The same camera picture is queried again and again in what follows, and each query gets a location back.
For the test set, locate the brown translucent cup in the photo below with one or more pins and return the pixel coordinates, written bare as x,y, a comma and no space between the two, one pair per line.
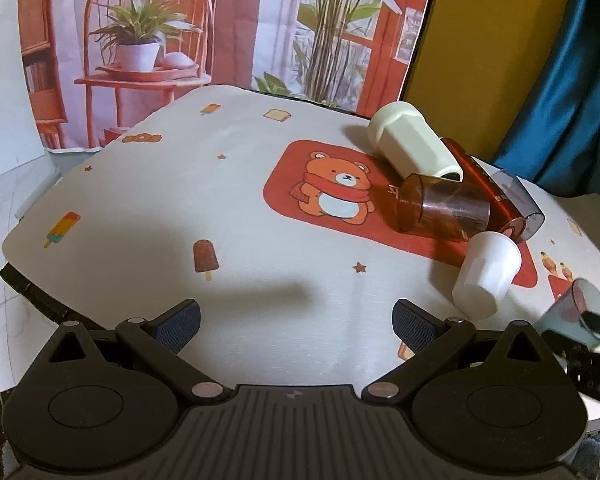
441,208

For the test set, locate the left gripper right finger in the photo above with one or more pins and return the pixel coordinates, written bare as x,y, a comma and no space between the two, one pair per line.
435,344

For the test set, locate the red metallic tumbler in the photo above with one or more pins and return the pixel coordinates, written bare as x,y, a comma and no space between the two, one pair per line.
505,217

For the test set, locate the cream faceted cup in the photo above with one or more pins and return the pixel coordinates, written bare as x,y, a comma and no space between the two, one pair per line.
400,133

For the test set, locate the grey-blue translucent cup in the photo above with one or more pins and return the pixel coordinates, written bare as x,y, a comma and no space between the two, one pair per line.
564,316

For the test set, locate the teal curtain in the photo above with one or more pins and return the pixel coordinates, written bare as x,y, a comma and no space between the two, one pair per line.
555,138

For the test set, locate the white plastic cup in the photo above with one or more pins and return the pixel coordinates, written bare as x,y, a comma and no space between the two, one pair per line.
492,261

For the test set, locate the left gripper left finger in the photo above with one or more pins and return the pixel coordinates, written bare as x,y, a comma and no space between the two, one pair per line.
155,345

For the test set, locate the wooden panel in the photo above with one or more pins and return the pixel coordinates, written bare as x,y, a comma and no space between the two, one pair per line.
476,63

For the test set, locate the purple-grey translucent cup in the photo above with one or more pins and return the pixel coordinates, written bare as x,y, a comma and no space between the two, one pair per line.
528,208

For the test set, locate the patterned white tablecloth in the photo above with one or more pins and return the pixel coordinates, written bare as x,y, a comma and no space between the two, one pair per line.
275,215

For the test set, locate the printed room backdrop poster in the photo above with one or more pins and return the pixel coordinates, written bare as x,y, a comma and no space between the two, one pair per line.
95,68

